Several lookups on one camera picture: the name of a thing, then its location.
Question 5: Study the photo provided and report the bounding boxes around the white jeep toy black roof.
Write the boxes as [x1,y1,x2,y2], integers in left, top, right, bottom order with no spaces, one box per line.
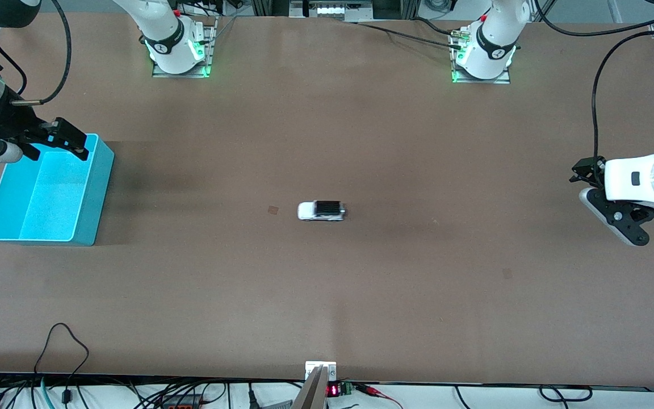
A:
[297,200,348,222]

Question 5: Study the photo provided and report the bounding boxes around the turquoise plastic bin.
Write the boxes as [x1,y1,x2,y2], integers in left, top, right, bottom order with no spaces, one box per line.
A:
[0,133,115,247]

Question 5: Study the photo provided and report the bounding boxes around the black power strip red switches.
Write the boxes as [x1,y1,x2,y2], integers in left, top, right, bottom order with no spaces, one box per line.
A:
[160,397,207,409]

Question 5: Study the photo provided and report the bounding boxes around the white lit device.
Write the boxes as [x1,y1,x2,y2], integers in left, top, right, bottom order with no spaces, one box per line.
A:
[289,0,374,23]

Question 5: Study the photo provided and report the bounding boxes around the red clip lead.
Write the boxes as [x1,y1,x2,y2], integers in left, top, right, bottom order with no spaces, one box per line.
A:
[355,383,404,409]

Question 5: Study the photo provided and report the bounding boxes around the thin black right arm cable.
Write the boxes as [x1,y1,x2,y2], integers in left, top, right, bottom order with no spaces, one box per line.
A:
[0,26,28,95]

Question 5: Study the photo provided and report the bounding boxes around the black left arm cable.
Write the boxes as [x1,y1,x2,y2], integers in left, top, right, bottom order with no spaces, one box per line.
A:
[534,0,654,171]

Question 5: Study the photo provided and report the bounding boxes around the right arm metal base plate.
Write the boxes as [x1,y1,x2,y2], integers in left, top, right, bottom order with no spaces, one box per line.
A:
[151,16,218,78]

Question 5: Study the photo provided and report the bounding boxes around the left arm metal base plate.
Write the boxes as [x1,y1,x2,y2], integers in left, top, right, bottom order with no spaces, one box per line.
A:
[451,28,512,85]

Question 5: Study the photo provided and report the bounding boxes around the short black table cable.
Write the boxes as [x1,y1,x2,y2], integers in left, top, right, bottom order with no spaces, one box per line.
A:
[411,16,461,37]

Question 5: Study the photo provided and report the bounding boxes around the long black table cable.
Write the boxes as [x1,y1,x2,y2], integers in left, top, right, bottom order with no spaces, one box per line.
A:
[355,22,464,51]

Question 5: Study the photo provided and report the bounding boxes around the coiled black cable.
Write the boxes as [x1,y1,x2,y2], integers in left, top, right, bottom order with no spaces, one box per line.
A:
[537,385,594,403]

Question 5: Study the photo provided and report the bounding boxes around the aluminium frame structure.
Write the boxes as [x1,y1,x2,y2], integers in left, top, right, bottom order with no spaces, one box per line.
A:
[250,0,421,23]

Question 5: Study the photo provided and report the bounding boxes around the teal cable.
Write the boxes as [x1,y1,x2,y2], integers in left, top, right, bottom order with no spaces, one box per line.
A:
[39,377,56,409]

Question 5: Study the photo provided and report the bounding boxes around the looped black cable with ferrite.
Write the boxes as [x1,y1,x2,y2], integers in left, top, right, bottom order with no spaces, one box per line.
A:
[34,323,90,405]

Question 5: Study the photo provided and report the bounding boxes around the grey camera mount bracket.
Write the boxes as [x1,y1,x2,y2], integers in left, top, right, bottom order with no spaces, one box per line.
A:
[292,361,337,409]

